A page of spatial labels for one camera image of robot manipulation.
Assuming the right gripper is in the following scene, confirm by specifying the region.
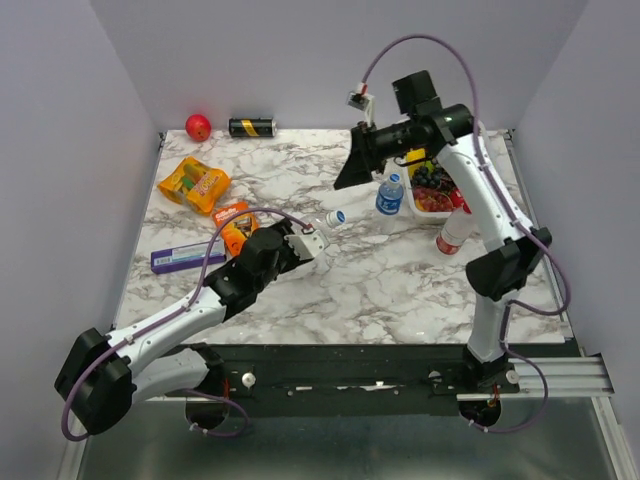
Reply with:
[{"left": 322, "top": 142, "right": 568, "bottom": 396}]
[{"left": 331, "top": 119, "right": 414, "bottom": 191}]

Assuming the blue white bottle cap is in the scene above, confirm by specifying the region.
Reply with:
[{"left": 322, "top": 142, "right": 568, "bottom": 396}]
[{"left": 386, "top": 173, "right": 401, "bottom": 185}]

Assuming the blue label plastic bottle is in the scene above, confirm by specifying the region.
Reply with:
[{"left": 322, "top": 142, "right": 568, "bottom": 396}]
[{"left": 375, "top": 177, "right": 404, "bottom": 216}]

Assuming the clear plastic bottle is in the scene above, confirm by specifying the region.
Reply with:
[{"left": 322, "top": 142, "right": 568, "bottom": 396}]
[{"left": 308, "top": 211, "right": 338, "bottom": 239}]

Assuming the red label plastic bottle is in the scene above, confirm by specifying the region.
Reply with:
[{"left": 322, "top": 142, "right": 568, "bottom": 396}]
[{"left": 436, "top": 206, "right": 474, "bottom": 255}]

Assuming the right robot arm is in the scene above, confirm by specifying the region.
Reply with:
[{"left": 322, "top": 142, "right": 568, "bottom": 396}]
[{"left": 334, "top": 70, "right": 552, "bottom": 392}]

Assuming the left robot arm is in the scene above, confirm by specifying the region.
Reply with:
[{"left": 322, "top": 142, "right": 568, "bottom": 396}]
[{"left": 54, "top": 222, "right": 324, "bottom": 440}]

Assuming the yellow mango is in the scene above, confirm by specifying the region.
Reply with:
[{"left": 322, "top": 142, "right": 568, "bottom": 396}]
[{"left": 405, "top": 149, "right": 428, "bottom": 168}]

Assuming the dark blue grape bunch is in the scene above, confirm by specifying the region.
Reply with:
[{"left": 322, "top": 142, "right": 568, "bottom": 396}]
[{"left": 410, "top": 165, "right": 450, "bottom": 189}]

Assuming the red grape bunch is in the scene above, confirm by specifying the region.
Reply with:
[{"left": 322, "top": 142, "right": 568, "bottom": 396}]
[{"left": 412, "top": 187, "right": 454, "bottom": 213}]

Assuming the white fruit basket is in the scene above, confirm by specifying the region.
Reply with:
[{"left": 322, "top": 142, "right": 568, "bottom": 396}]
[{"left": 401, "top": 158, "right": 457, "bottom": 224}]

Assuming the red apple in basket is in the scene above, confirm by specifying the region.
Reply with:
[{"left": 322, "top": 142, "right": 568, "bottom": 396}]
[{"left": 449, "top": 188, "right": 471, "bottom": 214}]

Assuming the black gold can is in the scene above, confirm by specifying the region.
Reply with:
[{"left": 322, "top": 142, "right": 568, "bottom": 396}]
[{"left": 228, "top": 118, "right": 277, "bottom": 138}]

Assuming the orange razor box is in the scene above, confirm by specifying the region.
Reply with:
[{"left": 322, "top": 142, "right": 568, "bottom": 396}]
[{"left": 212, "top": 201, "right": 259, "bottom": 257}]

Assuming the orange snack bag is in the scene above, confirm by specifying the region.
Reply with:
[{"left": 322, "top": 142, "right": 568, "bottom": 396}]
[{"left": 157, "top": 156, "right": 231, "bottom": 216}]

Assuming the purple toothpaste box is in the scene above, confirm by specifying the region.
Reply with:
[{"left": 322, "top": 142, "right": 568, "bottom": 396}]
[{"left": 150, "top": 240, "right": 226, "bottom": 275}]

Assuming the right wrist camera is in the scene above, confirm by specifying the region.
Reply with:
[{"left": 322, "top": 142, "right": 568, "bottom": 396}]
[{"left": 346, "top": 84, "right": 375, "bottom": 127}]

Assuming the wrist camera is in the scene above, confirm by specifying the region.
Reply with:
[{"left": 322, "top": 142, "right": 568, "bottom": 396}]
[
  {"left": 285, "top": 230, "right": 329, "bottom": 261},
  {"left": 346, "top": 84, "right": 375, "bottom": 127}
]

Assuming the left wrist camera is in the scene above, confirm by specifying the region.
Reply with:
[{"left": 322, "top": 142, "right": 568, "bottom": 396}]
[{"left": 285, "top": 230, "right": 329, "bottom": 261}]

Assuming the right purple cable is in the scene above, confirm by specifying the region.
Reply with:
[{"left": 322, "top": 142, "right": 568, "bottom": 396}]
[{"left": 359, "top": 33, "right": 574, "bottom": 316}]

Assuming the purple cable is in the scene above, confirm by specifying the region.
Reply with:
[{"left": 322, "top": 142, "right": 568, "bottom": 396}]
[
  {"left": 359, "top": 33, "right": 574, "bottom": 316},
  {"left": 59, "top": 207, "right": 316, "bottom": 441}
]

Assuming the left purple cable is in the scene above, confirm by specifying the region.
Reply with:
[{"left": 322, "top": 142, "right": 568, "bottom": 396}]
[{"left": 59, "top": 207, "right": 316, "bottom": 441}]

